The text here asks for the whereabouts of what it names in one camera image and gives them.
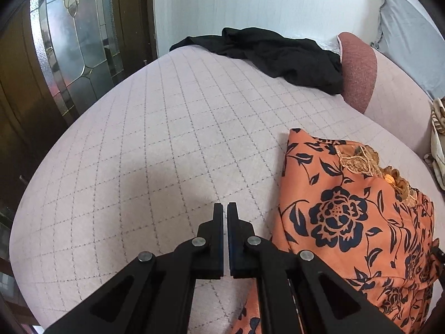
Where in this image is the clear plastic wrap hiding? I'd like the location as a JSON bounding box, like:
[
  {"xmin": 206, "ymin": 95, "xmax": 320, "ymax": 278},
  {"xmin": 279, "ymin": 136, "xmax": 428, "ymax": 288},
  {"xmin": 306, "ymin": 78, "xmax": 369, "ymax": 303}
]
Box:
[{"xmin": 315, "ymin": 38, "xmax": 343, "ymax": 56}]

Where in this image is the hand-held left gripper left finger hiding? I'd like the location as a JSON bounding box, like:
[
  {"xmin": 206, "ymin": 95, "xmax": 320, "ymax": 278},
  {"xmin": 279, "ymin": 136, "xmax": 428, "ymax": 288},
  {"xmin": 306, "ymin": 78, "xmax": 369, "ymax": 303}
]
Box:
[{"xmin": 44, "ymin": 203, "xmax": 224, "ymax": 334}]

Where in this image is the black cloth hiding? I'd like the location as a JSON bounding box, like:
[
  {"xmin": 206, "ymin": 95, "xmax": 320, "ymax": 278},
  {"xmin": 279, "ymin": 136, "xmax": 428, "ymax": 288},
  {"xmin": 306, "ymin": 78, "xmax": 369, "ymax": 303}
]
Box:
[{"xmin": 169, "ymin": 27, "xmax": 345, "ymax": 95}]

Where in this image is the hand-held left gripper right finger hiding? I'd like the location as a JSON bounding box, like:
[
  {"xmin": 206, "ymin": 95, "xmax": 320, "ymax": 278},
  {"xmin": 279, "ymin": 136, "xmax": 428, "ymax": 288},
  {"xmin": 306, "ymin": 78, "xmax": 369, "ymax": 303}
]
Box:
[{"xmin": 227, "ymin": 202, "xmax": 404, "ymax": 334}]

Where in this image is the orange floral garment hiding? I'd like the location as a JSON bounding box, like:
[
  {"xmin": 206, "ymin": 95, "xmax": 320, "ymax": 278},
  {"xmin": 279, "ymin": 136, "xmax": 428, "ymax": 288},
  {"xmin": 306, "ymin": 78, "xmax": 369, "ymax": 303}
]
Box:
[{"xmin": 231, "ymin": 128, "xmax": 445, "ymax": 334}]

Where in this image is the pink bolster pillow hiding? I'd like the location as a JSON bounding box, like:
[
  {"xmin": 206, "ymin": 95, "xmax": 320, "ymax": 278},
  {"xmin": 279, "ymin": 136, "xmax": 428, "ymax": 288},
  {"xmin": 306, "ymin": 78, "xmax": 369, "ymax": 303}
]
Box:
[{"xmin": 338, "ymin": 31, "xmax": 436, "ymax": 157}]

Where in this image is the pink quilted bed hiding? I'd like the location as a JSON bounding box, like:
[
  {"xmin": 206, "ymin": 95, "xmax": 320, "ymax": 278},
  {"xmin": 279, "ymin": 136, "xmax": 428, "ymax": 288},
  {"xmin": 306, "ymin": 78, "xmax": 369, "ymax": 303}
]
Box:
[{"xmin": 10, "ymin": 45, "xmax": 445, "ymax": 334}]

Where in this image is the wooden stained glass door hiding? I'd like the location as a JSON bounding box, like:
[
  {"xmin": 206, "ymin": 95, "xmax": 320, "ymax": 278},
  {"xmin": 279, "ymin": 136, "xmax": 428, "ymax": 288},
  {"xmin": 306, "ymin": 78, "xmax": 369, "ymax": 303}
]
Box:
[{"xmin": 0, "ymin": 0, "xmax": 159, "ymax": 261}]

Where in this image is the grey-blue pillow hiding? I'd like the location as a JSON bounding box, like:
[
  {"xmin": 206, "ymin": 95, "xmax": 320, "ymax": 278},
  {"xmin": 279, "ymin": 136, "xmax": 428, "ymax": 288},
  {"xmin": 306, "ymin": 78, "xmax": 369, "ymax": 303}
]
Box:
[{"xmin": 370, "ymin": 0, "xmax": 445, "ymax": 100}]

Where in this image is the cream patterned cloth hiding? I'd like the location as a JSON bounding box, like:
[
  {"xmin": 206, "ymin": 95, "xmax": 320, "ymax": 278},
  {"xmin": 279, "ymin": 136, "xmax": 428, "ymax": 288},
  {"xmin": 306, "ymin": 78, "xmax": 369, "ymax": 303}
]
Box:
[{"xmin": 423, "ymin": 97, "xmax": 445, "ymax": 190}]

